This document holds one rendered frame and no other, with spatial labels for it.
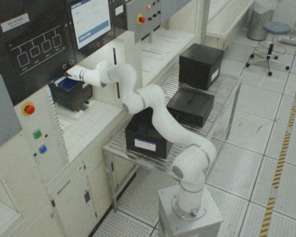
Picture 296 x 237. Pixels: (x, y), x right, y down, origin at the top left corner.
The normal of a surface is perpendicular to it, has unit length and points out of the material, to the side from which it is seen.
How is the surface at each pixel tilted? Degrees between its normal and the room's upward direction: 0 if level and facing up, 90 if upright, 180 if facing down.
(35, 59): 90
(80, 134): 0
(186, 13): 90
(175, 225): 0
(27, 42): 90
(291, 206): 0
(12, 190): 90
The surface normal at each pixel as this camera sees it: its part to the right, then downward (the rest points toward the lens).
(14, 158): 0.88, 0.29
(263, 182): -0.01, -0.77
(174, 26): -0.48, 0.57
